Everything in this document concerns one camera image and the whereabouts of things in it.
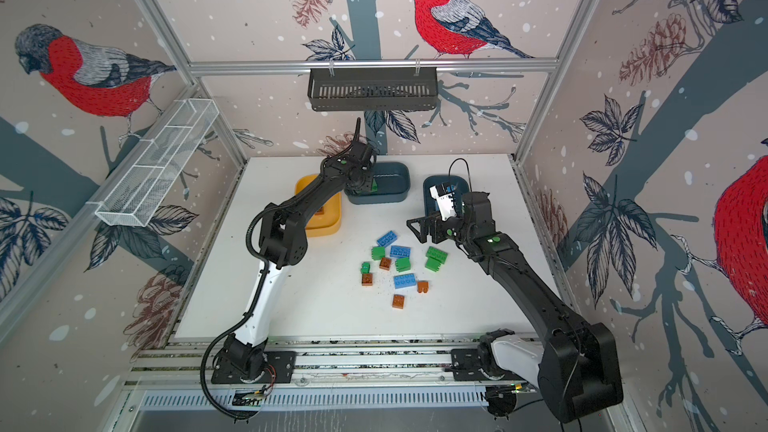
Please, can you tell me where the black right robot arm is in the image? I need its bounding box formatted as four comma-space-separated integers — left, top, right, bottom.
406, 182, 624, 423

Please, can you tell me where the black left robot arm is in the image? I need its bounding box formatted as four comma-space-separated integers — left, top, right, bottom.
210, 138, 376, 384

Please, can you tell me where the blue lego middle plate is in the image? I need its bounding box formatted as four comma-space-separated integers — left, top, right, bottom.
389, 245, 411, 259

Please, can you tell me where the blue lego plate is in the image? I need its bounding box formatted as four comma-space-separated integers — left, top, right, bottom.
389, 245, 411, 259
376, 231, 398, 247
393, 273, 418, 290

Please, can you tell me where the blue lego upper plate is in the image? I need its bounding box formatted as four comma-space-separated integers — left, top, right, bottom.
376, 231, 398, 247

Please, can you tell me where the middle dark teal bin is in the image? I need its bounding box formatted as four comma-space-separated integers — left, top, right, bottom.
345, 162, 411, 205

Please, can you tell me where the dark teal bin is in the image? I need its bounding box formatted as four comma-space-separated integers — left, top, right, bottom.
422, 175, 470, 217
345, 162, 411, 205

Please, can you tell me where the right dark teal bin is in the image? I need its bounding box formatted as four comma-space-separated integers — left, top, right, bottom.
422, 175, 470, 217

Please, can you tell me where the blue lego lower plate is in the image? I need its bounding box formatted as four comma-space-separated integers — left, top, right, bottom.
393, 273, 418, 290

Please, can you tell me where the yellow plastic bin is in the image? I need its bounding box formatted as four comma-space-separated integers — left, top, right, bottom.
305, 193, 342, 237

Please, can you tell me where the brown lego bottom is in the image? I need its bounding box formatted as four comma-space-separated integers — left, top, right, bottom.
392, 294, 405, 310

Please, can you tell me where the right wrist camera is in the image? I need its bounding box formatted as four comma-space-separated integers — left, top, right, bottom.
429, 182, 458, 221

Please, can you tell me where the black hanging wire basket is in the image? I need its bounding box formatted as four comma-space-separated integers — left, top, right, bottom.
307, 67, 439, 112

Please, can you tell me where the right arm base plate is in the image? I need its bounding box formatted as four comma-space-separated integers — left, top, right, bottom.
448, 346, 539, 384

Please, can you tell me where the aluminium mounting rail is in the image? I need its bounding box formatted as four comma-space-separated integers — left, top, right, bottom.
122, 335, 625, 391

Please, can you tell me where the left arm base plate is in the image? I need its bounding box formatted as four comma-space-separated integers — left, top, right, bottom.
211, 351, 296, 385

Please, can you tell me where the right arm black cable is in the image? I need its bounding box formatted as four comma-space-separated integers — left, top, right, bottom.
446, 157, 586, 432

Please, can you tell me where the white mesh wall shelf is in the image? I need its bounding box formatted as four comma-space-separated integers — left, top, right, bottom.
95, 98, 219, 227

